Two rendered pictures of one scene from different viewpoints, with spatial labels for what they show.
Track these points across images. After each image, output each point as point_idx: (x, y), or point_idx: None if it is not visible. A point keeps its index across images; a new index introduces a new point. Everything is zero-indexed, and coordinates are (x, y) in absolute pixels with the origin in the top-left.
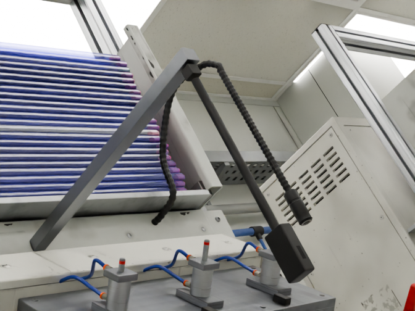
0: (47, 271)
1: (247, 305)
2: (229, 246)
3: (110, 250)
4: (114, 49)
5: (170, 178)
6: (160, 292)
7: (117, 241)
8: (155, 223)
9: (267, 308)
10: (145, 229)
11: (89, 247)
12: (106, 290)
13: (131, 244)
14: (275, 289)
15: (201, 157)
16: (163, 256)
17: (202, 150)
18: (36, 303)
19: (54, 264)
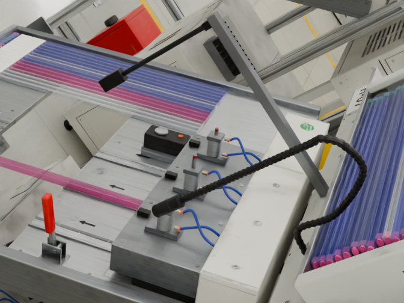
0: (269, 156)
1: (160, 199)
2: (226, 257)
3: (280, 200)
4: None
5: (308, 220)
6: (218, 192)
7: (308, 236)
8: None
9: (146, 201)
10: None
11: (294, 198)
12: (243, 180)
13: (282, 219)
14: (154, 218)
15: (333, 266)
16: (245, 208)
17: (341, 267)
18: (254, 153)
19: (278, 165)
